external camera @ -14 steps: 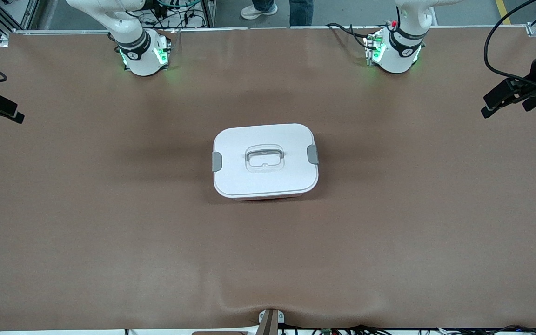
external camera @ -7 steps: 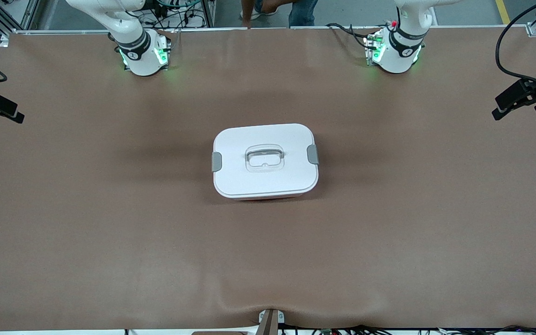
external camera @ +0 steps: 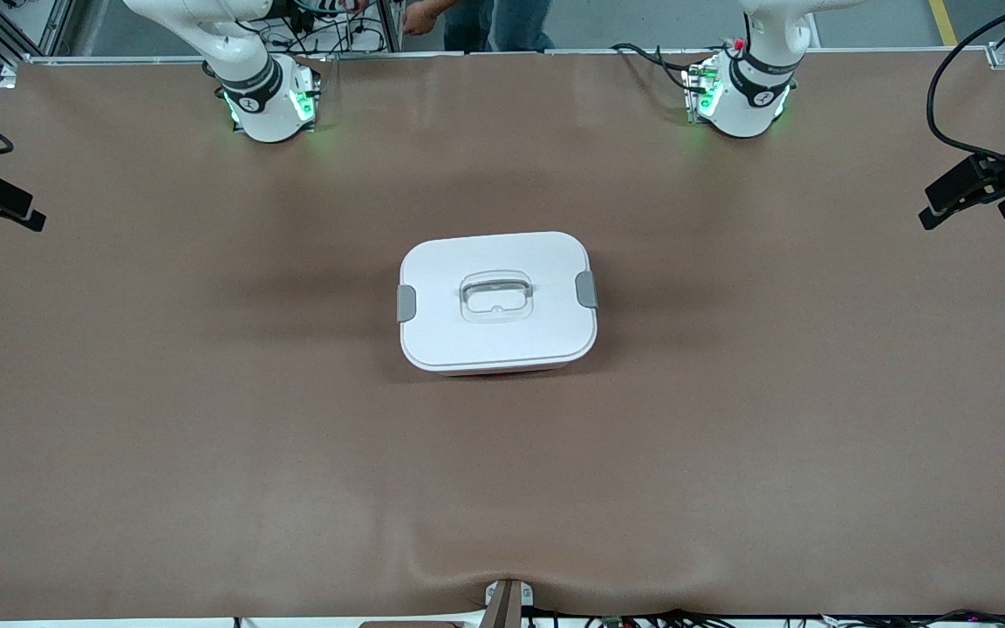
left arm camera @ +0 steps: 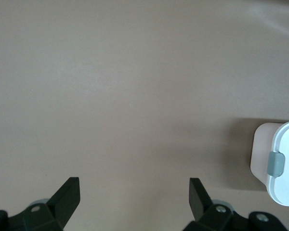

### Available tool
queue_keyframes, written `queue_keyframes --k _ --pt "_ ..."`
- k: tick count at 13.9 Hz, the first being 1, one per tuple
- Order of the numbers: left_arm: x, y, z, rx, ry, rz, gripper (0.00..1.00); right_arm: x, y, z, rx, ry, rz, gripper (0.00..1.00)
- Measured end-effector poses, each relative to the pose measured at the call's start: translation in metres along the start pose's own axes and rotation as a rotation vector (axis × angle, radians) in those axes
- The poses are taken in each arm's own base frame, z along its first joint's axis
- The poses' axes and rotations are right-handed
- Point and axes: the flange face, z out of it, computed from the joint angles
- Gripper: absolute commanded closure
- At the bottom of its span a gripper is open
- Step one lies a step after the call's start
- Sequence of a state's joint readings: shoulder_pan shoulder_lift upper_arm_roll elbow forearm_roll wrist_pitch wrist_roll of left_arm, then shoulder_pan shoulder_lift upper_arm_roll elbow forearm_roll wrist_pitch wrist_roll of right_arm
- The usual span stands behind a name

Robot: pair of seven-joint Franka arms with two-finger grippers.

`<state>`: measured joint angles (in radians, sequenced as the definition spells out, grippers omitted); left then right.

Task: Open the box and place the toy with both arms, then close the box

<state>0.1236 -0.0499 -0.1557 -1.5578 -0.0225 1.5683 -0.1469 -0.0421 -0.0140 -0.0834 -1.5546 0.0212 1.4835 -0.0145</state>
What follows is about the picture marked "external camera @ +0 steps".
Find bystander person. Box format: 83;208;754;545
402;0;556;51

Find white box lid grey clips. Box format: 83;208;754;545
398;231;598;374

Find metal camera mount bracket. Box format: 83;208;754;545
483;579;535;628

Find aluminium frame with black strut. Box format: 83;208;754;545
0;0;76;88

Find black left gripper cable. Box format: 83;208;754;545
927;0;1005;171

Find pink translucent plastic box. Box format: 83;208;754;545
437;366;578;377

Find black cable tangle with plugs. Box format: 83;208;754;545
254;0;399;55

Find black arm base cable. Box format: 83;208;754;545
612;42;704;92

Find brown table mat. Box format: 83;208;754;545
0;48;1005;622

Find aluminium frame upright post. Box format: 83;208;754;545
380;0;405;51

